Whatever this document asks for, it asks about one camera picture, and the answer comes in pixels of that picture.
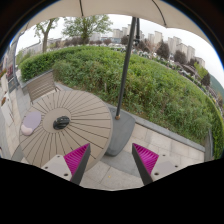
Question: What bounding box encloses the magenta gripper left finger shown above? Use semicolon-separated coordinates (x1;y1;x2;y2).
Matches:
41;143;92;186

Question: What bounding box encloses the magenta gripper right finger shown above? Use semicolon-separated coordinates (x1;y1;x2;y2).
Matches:
131;142;181;186

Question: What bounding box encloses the black computer mouse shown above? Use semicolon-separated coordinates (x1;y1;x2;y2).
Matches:
53;116;70;130

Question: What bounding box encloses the grey parasol base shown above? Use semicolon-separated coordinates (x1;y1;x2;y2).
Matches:
106;106;135;157

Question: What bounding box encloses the round slatted patio table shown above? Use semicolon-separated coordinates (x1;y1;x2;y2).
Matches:
19;90;113;170

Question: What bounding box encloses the green hedge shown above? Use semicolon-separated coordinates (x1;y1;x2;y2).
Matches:
19;46;224;159

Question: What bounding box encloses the beige patio chair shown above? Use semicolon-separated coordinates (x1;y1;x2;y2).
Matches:
27;70;59;102

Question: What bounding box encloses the dark parasol pole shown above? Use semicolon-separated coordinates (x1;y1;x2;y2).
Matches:
115;17;137;120

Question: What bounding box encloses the beige parasol canopy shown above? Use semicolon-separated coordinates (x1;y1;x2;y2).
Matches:
20;0;210;43

